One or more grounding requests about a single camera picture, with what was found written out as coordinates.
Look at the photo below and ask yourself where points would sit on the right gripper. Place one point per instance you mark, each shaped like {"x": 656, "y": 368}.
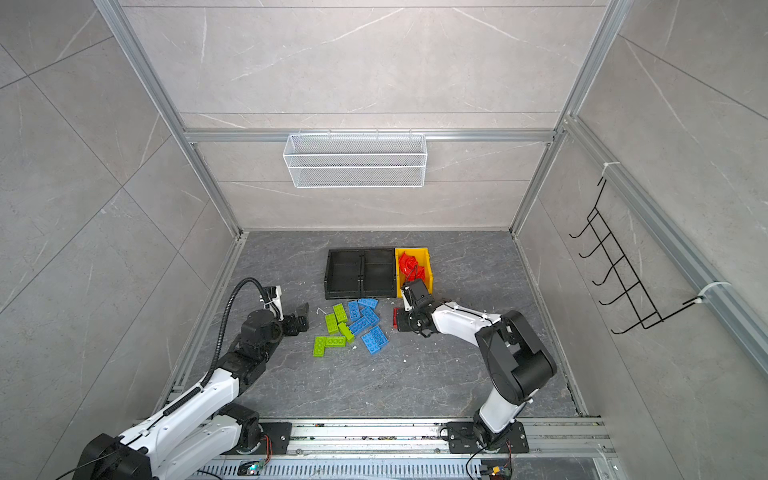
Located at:
{"x": 401, "y": 321}

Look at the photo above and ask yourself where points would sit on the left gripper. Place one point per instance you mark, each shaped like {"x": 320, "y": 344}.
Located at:
{"x": 302, "y": 319}

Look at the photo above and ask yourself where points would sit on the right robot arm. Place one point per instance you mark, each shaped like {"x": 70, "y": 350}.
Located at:
{"x": 517, "y": 362}

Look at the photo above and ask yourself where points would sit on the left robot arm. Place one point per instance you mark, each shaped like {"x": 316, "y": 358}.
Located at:
{"x": 206, "y": 421}

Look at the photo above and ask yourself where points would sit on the green lego brick upper left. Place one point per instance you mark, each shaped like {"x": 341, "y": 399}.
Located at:
{"x": 331, "y": 324}

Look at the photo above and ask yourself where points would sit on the green lego brick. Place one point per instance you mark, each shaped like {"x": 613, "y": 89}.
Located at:
{"x": 340, "y": 313}
{"x": 331, "y": 324}
{"x": 319, "y": 346}

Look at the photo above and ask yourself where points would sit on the green lego brick lower left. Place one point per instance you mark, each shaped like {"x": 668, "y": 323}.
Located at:
{"x": 319, "y": 346}

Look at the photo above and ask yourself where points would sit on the green lego brick upper right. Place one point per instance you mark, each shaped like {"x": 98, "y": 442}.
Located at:
{"x": 340, "y": 313}

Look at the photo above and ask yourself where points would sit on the green lego brick lower horizontal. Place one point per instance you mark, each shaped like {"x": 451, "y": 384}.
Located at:
{"x": 335, "y": 342}

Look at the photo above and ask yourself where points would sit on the green lego brick side-lying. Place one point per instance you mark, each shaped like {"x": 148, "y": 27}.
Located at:
{"x": 346, "y": 332}

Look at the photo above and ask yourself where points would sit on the blue lego brick top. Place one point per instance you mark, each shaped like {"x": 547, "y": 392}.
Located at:
{"x": 368, "y": 303}

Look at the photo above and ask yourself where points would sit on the left black bin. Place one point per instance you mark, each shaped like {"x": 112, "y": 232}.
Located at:
{"x": 342, "y": 279}

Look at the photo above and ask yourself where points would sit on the black bin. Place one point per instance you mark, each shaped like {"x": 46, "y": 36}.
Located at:
{"x": 378, "y": 273}
{"x": 342, "y": 279}

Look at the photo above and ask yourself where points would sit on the yellow bin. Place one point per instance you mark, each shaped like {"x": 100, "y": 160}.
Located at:
{"x": 423, "y": 257}

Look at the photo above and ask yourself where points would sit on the middle black bin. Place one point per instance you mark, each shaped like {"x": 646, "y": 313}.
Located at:
{"x": 378, "y": 273}

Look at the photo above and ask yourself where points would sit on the white wire basket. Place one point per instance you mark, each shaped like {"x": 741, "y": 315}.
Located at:
{"x": 356, "y": 160}

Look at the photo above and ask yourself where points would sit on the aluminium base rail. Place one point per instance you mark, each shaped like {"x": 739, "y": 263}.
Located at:
{"x": 393, "y": 449}

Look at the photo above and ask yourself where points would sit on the black wire hook rack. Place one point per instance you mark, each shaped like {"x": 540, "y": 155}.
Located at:
{"x": 620, "y": 268}

